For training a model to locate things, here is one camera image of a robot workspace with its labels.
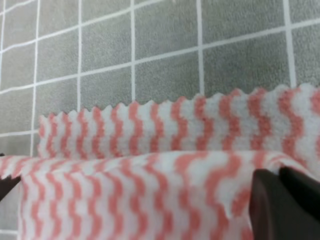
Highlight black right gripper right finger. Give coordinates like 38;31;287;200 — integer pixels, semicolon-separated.
279;167;320;222

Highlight pink white wavy towel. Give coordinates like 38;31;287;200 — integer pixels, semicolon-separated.
0;83;320;240

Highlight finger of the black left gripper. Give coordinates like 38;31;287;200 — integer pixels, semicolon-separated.
0;167;21;201

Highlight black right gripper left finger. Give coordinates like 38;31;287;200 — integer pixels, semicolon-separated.
249;169;320;240

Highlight grey checked tablecloth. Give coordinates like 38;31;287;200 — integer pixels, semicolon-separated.
0;0;320;236

